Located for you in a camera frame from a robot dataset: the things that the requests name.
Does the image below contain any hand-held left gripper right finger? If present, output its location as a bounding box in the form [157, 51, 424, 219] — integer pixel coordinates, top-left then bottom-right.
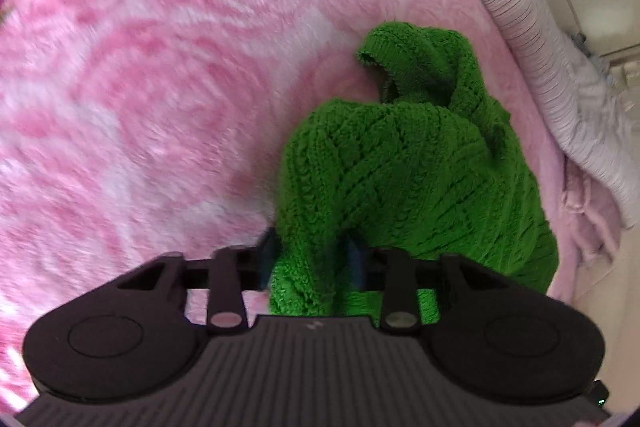
[345, 234, 502, 336]

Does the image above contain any light pink bed sheet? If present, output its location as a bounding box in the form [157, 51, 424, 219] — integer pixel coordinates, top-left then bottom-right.
[500, 52, 626, 305]

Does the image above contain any striped lilac duvet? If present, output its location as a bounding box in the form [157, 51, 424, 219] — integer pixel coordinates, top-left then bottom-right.
[404, 0, 640, 230]

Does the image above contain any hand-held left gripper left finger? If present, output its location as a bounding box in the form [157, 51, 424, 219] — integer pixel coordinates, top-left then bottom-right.
[116, 227, 281, 336]

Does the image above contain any green knitted sweater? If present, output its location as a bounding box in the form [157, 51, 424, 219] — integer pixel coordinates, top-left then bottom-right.
[269, 22, 559, 324]

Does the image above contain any pink floral fleece blanket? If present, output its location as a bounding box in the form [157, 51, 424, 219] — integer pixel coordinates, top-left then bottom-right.
[0, 0, 566, 413]

